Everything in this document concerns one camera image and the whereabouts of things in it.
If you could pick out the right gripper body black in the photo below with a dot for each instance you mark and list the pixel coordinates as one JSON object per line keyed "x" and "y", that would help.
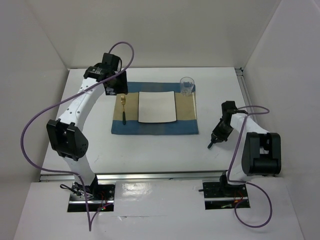
{"x": 222, "y": 131}

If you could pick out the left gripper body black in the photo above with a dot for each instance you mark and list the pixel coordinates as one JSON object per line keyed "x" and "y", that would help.
{"x": 119, "y": 85}

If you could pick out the gold knife green handle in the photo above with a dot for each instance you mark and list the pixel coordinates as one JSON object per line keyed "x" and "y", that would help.
{"x": 210, "y": 145}

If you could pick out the gold fork green handle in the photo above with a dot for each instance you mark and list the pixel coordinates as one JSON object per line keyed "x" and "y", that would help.
{"x": 123, "y": 103}

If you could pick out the blue beige white cloth placemat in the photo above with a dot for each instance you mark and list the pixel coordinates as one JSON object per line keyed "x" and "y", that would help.
{"x": 186, "y": 112}

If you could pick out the clear plastic cup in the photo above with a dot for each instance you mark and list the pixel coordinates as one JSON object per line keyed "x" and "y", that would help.
{"x": 186, "y": 85}

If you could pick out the square white plate dark rim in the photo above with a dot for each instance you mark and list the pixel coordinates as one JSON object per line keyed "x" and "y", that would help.
{"x": 156, "y": 107}

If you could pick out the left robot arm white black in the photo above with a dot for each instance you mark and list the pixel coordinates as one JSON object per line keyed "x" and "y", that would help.
{"x": 65, "y": 133}

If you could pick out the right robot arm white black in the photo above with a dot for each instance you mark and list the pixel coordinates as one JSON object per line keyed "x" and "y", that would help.
{"x": 257, "y": 151}

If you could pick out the right side aluminium rail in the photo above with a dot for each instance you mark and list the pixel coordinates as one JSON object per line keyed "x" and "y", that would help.
{"x": 254, "y": 93}

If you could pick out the aluminium rail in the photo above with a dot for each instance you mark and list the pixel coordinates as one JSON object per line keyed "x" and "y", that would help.
{"x": 254, "y": 93}
{"x": 150, "y": 176}

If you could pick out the front aluminium rail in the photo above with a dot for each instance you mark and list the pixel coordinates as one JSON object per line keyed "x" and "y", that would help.
{"x": 150, "y": 176}

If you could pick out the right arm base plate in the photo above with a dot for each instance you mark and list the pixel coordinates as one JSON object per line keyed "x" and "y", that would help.
{"x": 220, "y": 195}

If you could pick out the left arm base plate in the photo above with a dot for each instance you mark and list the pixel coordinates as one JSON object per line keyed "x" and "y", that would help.
{"x": 102, "y": 200}

